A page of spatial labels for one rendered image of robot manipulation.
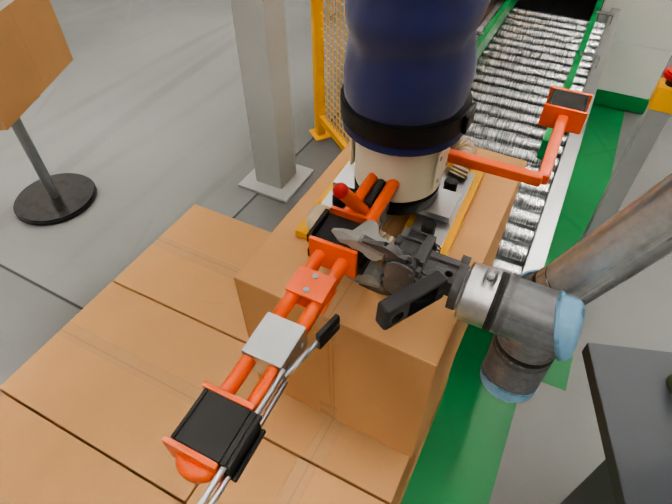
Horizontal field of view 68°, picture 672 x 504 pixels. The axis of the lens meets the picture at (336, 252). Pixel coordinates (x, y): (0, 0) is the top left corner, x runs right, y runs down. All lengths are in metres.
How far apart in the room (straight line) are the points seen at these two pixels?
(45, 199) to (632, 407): 2.66
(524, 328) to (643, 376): 0.57
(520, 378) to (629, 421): 0.42
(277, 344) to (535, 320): 0.35
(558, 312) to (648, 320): 1.74
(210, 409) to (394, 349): 0.34
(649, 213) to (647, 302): 1.77
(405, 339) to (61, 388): 0.94
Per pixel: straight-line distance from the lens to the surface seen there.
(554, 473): 1.94
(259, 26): 2.25
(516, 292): 0.73
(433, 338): 0.86
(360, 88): 0.82
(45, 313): 2.44
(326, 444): 1.25
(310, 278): 0.74
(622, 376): 1.25
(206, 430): 0.63
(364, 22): 0.77
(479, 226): 1.05
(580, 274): 0.83
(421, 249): 0.76
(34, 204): 2.96
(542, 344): 0.74
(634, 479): 1.14
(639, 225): 0.78
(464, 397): 1.97
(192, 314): 1.49
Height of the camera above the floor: 1.70
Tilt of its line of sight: 47 degrees down
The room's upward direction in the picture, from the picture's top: straight up
